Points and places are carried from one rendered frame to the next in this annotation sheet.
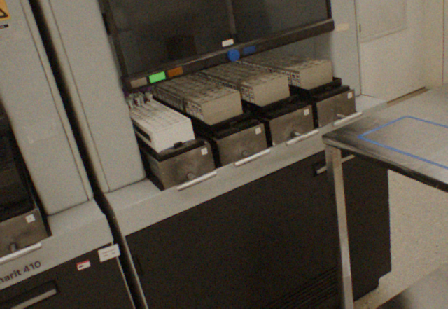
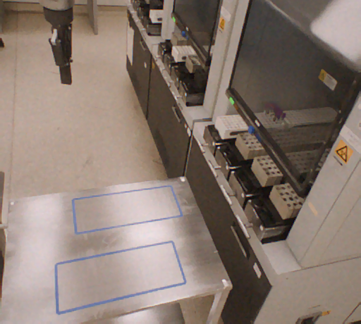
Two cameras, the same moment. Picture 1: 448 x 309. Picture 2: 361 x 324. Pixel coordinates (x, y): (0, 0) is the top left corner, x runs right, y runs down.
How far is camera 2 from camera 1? 158 cm
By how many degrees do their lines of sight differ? 77
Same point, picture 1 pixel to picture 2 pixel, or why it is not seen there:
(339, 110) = (254, 224)
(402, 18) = not seen: outside the picture
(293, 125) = (236, 190)
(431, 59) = not seen: outside the picture
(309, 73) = (276, 194)
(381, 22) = not seen: outside the picture
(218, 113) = (240, 146)
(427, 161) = (124, 191)
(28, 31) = (223, 40)
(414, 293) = (174, 306)
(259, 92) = (255, 163)
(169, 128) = (219, 122)
